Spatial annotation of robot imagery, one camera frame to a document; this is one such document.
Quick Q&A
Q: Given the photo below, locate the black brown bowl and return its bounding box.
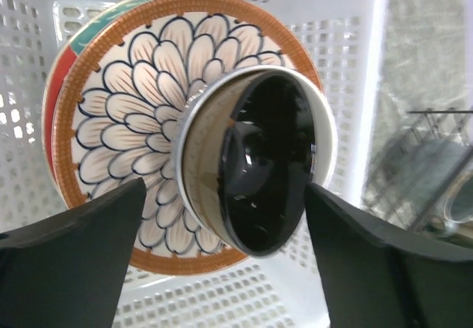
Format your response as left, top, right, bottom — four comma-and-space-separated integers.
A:
183, 71, 319, 258

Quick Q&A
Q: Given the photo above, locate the black wire dish rack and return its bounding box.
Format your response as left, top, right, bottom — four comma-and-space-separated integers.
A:
361, 108, 472, 239

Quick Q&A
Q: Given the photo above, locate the red teal flower plate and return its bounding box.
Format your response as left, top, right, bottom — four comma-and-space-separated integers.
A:
42, 0, 186, 181

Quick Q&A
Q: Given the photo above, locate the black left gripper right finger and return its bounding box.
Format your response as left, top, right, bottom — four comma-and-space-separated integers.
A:
304, 184, 472, 327

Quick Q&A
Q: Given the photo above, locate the white top bowl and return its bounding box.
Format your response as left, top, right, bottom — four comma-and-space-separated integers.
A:
175, 64, 338, 233

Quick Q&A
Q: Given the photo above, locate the grey green mug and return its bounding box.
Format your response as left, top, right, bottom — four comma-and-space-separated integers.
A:
382, 139, 472, 237

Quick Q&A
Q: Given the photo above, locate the white plastic bin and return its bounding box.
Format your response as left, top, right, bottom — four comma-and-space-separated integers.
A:
1, 0, 387, 327

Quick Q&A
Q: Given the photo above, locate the white bottom plate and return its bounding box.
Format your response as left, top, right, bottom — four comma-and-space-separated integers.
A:
51, 0, 320, 275

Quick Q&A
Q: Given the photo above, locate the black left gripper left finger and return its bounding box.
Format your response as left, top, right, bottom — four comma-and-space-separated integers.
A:
1, 179, 146, 327

